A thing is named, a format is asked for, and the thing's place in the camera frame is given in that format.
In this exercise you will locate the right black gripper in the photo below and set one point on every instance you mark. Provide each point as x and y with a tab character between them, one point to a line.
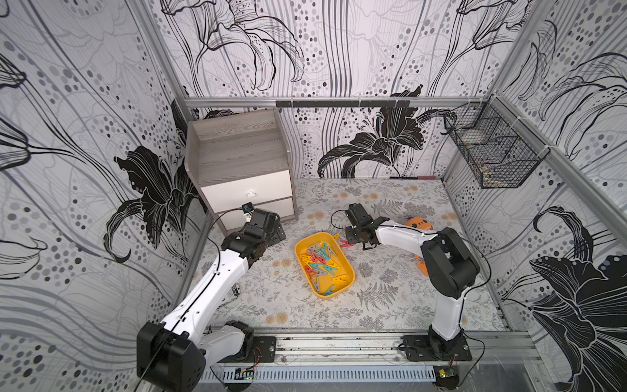
356	234

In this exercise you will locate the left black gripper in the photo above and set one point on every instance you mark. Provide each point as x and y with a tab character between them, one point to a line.
276	233

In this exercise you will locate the yellow plastic storage tray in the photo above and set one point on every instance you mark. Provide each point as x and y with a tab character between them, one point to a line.
324	248

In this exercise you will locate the teal clothespin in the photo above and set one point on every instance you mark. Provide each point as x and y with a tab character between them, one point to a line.
320	268

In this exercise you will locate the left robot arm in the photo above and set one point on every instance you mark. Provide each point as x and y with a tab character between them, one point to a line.
173	354

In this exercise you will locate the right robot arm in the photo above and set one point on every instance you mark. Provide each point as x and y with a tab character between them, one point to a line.
451	267

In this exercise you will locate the orange shark plush toy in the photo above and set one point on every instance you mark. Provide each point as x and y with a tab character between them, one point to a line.
422	225

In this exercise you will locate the newspaper print pouch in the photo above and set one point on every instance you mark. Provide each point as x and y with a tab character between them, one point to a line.
233	293

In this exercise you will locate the grey wooden drawer cabinet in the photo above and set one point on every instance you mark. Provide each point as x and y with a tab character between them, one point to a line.
226	157

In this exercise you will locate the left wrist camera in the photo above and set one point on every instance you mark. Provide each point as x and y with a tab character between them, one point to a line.
248	208

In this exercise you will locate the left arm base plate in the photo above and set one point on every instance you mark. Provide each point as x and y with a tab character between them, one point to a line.
259	349

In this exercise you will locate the black bar on rail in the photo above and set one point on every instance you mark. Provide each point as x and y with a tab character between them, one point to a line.
342	104

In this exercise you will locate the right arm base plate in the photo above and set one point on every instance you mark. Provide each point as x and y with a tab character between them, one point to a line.
423	348

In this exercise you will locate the white slotted cable duct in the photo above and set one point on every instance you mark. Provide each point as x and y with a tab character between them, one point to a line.
323	374

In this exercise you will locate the black wire wall basket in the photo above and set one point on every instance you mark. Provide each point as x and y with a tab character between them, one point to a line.
493	146

